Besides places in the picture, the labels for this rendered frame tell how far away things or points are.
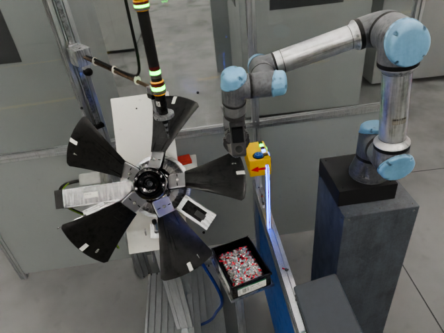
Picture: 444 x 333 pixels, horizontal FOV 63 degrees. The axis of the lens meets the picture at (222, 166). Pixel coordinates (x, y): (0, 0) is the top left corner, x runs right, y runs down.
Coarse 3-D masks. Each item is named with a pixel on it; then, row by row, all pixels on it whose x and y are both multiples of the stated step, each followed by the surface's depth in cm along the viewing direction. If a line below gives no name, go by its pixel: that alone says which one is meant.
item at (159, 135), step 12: (168, 96) 143; (180, 96) 141; (168, 108) 142; (180, 108) 138; (192, 108) 136; (156, 120) 145; (180, 120) 137; (156, 132) 143; (168, 132) 137; (156, 144) 141; (168, 144) 135
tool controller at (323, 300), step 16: (304, 288) 89; (320, 288) 87; (336, 288) 86; (304, 304) 86; (320, 304) 84; (336, 304) 83; (304, 320) 83; (320, 320) 81; (336, 320) 80; (352, 320) 79
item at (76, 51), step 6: (66, 48) 157; (72, 48) 155; (78, 48) 155; (84, 48) 154; (72, 54) 154; (78, 54) 153; (84, 54) 154; (90, 54) 156; (72, 60) 158; (78, 60) 154; (84, 60) 155; (78, 66) 155; (84, 66) 156
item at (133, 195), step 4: (132, 192) 134; (128, 196) 134; (132, 196) 135; (136, 196) 136; (124, 200) 134; (128, 200) 135; (132, 200) 136; (136, 200) 137; (140, 200) 139; (144, 200) 139; (124, 204) 135; (128, 204) 136; (132, 204) 137; (136, 204) 138; (140, 204) 140; (144, 204) 140; (132, 208) 138; (136, 208) 139; (140, 208) 140
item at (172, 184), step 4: (168, 176) 141; (172, 176) 141; (176, 176) 141; (180, 176) 140; (184, 176) 140; (168, 180) 139; (172, 180) 139; (180, 180) 138; (184, 180) 138; (168, 184) 137; (172, 184) 137; (176, 184) 136; (180, 184) 136; (184, 184) 136; (172, 188) 135
